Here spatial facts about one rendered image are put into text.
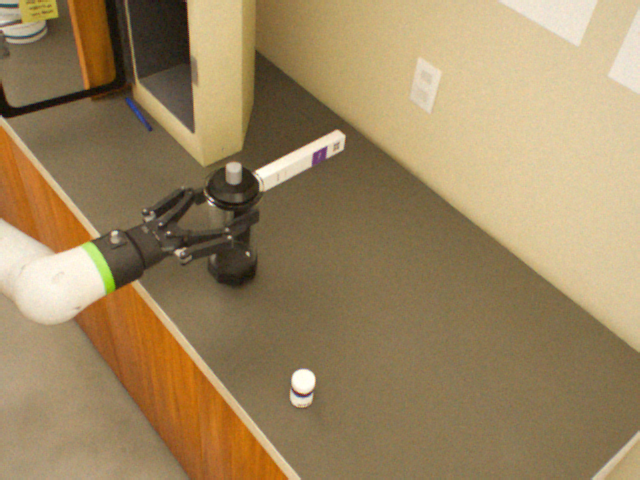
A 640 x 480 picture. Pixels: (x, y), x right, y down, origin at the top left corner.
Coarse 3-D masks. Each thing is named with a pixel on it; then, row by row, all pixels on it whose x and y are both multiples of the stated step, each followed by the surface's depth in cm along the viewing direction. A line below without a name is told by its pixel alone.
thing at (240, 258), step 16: (208, 176) 128; (256, 176) 129; (208, 192) 125; (224, 224) 128; (256, 224) 133; (240, 240) 131; (256, 240) 137; (224, 256) 135; (240, 256) 135; (224, 272) 138; (240, 272) 138
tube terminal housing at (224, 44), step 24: (192, 0) 137; (216, 0) 139; (240, 0) 143; (192, 24) 141; (216, 24) 143; (240, 24) 147; (192, 48) 145; (216, 48) 147; (240, 48) 151; (216, 72) 151; (240, 72) 156; (144, 96) 176; (216, 96) 155; (240, 96) 161; (168, 120) 171; (216, 120) 160; (240, 120) 166; (192, 144) 166; (216, 144) 165; (240, 144) 171
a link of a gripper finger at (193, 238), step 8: (168, 232) 121; (176, 232) 122; (184, 232) 122; (192, 232) 123; (200, 232) 123; (208, 232) 123; (216, 232) 124; (224, 232) 124; (192, 240) 123; (200, 240) 124; (208, 240) 124
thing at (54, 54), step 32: (0, 0) 147; (32, 0) 150; (64, 0) 154; (96, 0) 158; (32, 32) 155; (64, 32) 159; (96, 32) 163; (0, 64) 156; (32, 64) 160; (64, 64) 164; (96, 64) 169; (32, 96) 165
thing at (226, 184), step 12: (228, 168) 123; (240, 168) 124; (216, 180) 125; (228, 180) 125; (240, 180) 125; (252, 180) 126; (216, 192) 124; (228, 192) 124; (240, 192) 124; (252, 192) 125
